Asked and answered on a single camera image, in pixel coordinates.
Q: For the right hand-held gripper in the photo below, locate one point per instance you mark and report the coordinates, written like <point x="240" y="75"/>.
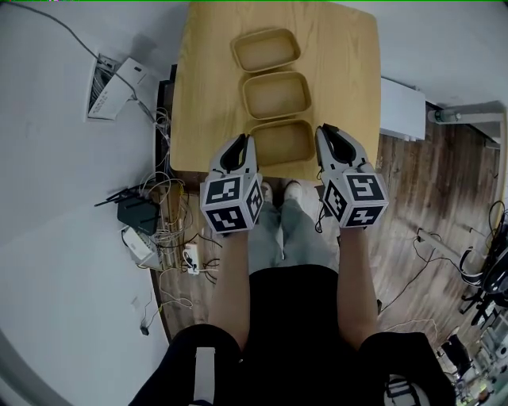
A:
<point x="365" y="190"/>

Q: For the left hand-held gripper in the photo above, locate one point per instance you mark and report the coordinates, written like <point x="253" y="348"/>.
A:
<point x="220" y="194"/>

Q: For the tan tray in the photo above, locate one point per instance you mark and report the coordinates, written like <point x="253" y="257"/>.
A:
<point x="282" y="142"/>
<point x="265" y="51"/>
<point x="275" y="97"/>

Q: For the person's right forearm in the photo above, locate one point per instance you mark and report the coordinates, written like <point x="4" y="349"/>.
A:
<point x="356" y="285"/>

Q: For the person's left forearm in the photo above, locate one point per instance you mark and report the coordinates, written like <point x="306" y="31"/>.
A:
<point x="230" y="285"/>

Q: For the person's left white shoe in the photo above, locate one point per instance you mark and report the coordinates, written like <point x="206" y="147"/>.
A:
<point x="267" y="192"/>

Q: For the person's white shoe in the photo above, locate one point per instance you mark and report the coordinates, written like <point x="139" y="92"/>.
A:
<point x="293" y="190"/>
<point x="267" y="192"/>

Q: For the person's right white shoe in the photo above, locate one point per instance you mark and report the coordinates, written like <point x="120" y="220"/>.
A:
<point x="293" y="190"/>

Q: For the white rectangular box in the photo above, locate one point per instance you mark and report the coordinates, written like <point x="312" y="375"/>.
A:
<point x="402" y="107"/>

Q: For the person's grey trousers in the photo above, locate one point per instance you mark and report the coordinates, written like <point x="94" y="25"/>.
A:
<point x="297" y="238"/>

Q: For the white power strip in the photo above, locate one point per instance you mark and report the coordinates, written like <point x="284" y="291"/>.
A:
<point x="191" y="253"/>

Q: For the black router with antennas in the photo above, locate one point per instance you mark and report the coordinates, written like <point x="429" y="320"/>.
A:
<point x="137" y="216"/>

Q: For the grey metal floor bar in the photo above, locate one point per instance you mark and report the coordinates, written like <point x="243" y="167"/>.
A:
<point x="426" y="236"/>

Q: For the white modem box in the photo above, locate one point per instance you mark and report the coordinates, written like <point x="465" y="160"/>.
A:
<point x="139" y="247"/>

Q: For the white hinged cover panel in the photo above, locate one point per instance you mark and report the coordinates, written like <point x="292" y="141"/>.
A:
<point x="115" y="100"/>

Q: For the grey metal desk leg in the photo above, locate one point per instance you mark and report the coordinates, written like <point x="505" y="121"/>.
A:
<point x="476" y="115"/>

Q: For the white and navy striped band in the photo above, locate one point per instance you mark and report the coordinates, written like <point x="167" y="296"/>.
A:
<point x="472" y="273"/>

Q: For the person's black shirt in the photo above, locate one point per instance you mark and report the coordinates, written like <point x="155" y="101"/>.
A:
<point x="293" y="337"/>

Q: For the small black power adapter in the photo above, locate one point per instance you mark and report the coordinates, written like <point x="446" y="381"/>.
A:
<point x="145" y="330"/>

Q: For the white wall socket plate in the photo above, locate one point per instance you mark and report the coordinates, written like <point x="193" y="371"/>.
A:
<point x="135" y="302"/>

